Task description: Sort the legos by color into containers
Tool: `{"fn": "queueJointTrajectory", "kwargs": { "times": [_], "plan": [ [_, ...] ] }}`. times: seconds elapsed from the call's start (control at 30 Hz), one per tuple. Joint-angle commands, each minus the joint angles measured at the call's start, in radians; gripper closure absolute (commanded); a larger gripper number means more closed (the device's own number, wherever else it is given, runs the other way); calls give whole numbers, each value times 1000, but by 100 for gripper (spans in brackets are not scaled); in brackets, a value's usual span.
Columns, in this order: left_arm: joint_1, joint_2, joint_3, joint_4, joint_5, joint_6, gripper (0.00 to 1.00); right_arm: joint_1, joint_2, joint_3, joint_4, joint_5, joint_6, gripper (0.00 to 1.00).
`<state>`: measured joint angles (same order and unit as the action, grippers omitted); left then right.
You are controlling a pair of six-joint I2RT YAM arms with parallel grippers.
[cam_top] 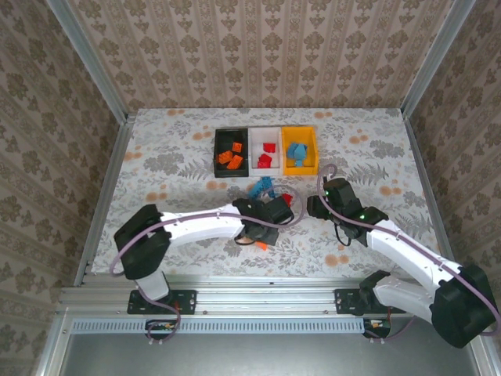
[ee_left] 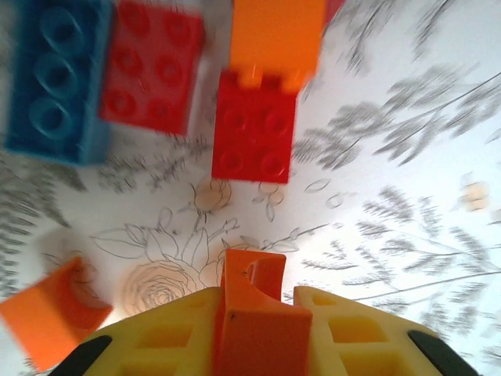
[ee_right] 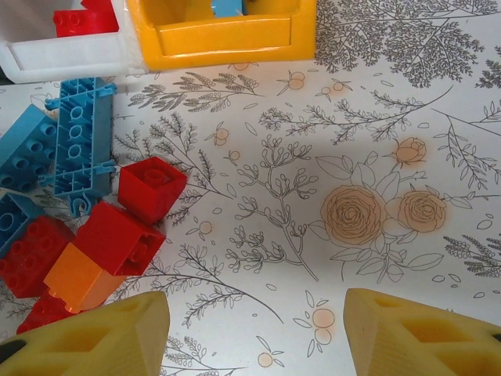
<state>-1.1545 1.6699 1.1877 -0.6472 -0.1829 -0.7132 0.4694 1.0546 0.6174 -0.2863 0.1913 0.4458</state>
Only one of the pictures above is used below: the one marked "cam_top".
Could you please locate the yellow plastic bin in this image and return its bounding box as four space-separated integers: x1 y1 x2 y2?
281 124 319 177

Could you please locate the white plastic bin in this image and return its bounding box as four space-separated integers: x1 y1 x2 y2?
248 125 285 177

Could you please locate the black plastic bin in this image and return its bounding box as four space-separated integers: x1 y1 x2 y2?
214 127 251 179

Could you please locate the floral patterned tablecloth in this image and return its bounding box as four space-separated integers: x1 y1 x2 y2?
92 107 449 280

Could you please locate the grey metal panel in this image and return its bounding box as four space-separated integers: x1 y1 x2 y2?
58 317 481 376

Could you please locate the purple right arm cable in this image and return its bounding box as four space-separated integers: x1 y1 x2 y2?
315 163 501 344

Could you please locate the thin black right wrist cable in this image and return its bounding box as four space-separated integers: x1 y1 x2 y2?
332 221 351 248

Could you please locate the aluminium mounting rail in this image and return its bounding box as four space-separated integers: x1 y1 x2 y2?
57 273 483 316

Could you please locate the grey slotted cable duct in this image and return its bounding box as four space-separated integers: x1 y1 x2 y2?
71 317 365 334

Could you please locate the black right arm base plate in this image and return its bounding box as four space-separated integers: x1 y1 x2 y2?
334 287 408 316

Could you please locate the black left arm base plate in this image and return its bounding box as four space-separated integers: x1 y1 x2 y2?
127 288 196 316

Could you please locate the aluminium table side rail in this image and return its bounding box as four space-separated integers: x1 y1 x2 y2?
74 114 137 285

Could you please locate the aluminium frame post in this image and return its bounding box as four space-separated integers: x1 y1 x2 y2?
45 0 130 123
401 0 477 117

